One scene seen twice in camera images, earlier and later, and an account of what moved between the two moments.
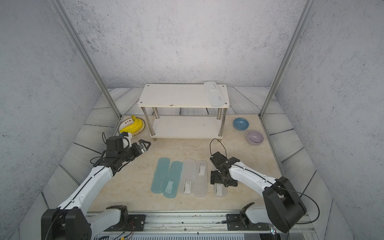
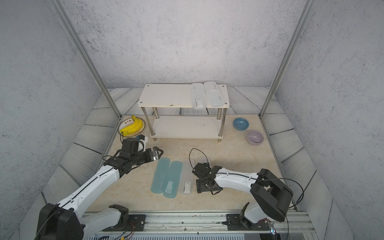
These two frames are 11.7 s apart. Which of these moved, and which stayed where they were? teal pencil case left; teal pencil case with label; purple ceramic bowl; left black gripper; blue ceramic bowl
Moved: left black gripper
Stayed: teal pencil case left; purple ceramic bowl; blue ceramic bowl; teal pencil case with label
